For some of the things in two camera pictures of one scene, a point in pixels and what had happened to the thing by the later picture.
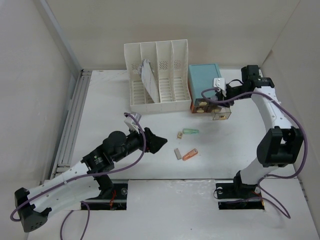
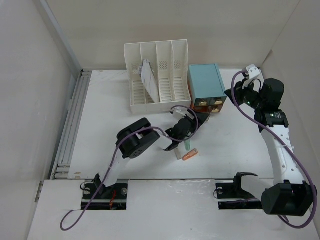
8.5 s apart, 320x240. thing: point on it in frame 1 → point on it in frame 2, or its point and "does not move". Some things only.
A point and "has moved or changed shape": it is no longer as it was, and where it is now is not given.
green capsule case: [190, 131] has moved or changed shape
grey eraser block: [177, 153] does not move
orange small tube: [190, 154] does not move
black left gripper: [153, 142] → [201, 118]
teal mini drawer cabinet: [201, 77] does not move
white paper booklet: [146, 71] does not move
